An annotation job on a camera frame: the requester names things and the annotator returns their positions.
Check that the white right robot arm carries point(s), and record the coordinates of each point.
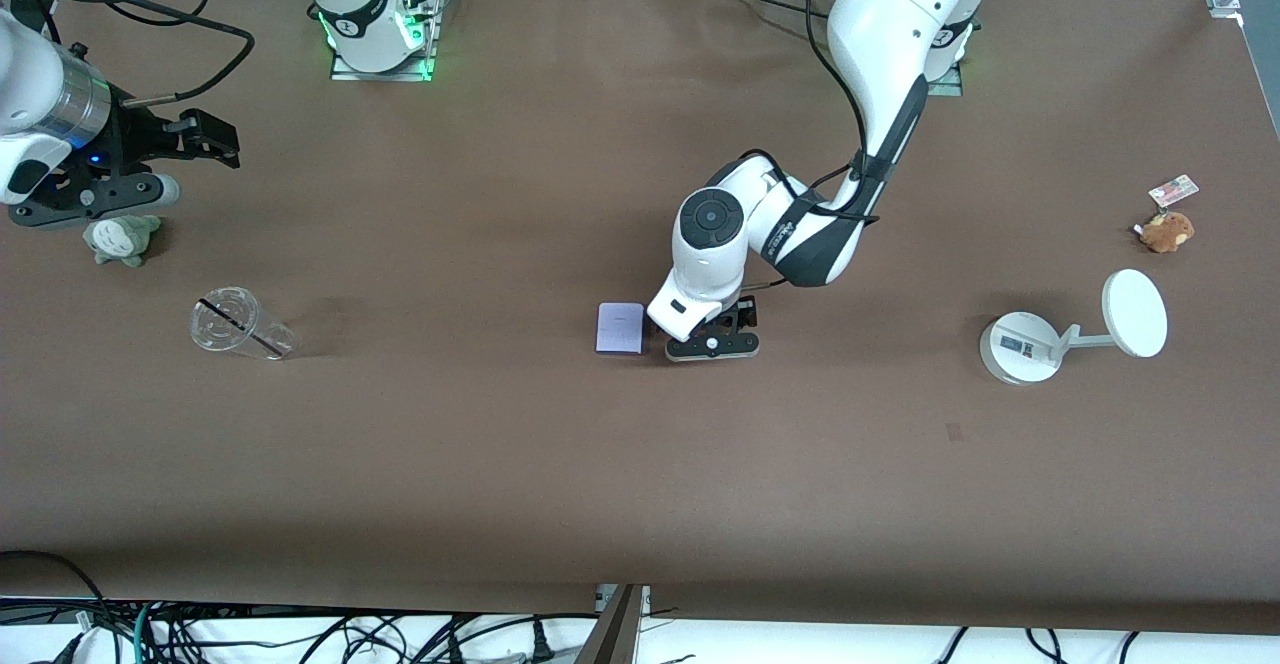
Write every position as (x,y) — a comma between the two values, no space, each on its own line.
(30,84)

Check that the metal support beam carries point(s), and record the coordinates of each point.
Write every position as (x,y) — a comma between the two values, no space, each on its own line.
(620,629)

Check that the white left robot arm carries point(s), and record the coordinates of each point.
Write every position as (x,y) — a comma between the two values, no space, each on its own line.
(880,34)

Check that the brown plush toy with tag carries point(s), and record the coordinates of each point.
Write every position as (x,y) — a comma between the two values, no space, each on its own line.
(1167,231)

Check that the grey plush toy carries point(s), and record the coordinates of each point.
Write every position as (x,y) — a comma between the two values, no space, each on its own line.
(120,242)

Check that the white round desk lamp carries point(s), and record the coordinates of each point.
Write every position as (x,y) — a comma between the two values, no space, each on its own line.
(1015,349)

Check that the clear plastic cup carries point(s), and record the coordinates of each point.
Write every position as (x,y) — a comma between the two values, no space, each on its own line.
(222,316)

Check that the brown table cover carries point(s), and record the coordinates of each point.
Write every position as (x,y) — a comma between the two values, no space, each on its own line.
(640,494)

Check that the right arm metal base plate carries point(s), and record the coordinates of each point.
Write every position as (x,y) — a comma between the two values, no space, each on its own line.
(350,75)

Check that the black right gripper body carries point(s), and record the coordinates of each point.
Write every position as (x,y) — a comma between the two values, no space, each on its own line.
(134,133)

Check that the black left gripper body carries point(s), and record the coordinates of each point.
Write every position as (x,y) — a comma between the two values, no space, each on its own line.
(741,315)

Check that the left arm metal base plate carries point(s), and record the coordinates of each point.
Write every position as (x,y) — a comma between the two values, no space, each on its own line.
(946,88)

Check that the black drinking straw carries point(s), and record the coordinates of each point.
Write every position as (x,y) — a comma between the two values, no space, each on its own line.
(240,327)

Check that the small lavender box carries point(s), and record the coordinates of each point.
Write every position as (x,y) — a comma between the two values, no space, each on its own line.
(618,329)

